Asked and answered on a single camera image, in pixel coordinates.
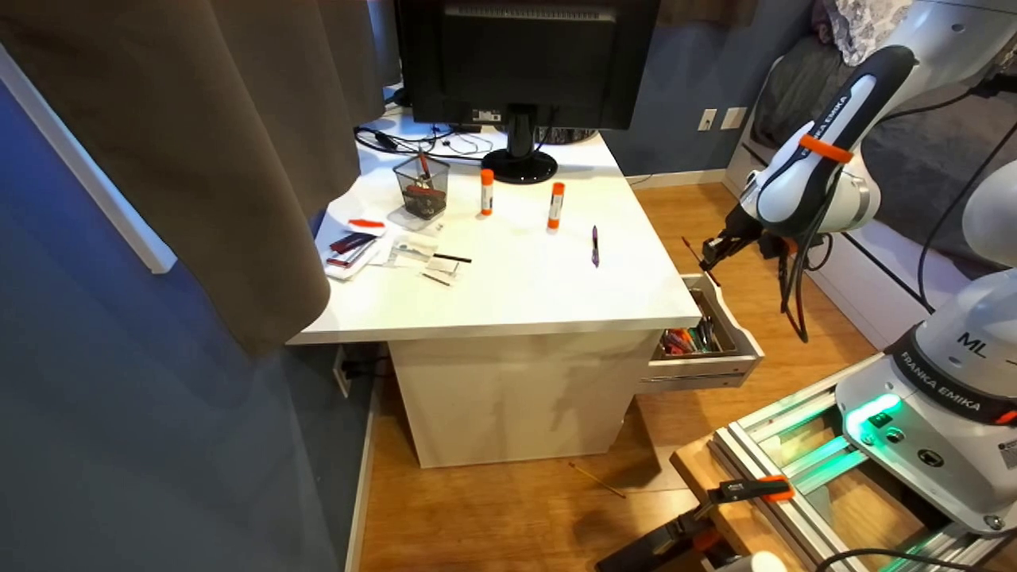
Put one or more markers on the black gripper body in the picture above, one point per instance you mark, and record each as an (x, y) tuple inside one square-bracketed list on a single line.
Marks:
[(735, 234)]

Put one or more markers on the black pen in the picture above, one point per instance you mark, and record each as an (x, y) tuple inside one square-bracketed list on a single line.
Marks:
[(597, 247)]

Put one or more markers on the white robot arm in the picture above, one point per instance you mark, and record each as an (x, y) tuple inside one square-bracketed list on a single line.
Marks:
[(936, 409)]

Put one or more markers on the open white drawer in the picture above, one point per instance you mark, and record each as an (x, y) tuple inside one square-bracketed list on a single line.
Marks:
[(712, 370)]

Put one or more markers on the mesh pen holder cup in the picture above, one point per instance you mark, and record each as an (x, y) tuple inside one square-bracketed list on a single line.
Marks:
[(424, 186)]

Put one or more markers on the orange capped glue stick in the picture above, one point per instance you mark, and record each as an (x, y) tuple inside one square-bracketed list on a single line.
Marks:
[(555, 209)]

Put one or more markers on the black computer monitor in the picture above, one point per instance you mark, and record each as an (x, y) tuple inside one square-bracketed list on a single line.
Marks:
[(525, 69)]

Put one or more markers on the orange black clamp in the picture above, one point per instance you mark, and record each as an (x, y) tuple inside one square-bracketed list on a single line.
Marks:
[(695, 528)]

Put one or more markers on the papers and cards pile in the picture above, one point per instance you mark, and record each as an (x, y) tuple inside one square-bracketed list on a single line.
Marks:
[(370, 225)]

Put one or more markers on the brown curtain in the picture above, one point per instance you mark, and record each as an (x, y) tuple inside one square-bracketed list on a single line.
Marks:
[(227, 121)]

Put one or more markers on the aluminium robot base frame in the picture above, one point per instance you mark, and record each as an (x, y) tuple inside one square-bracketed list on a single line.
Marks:
[(845, 512)]

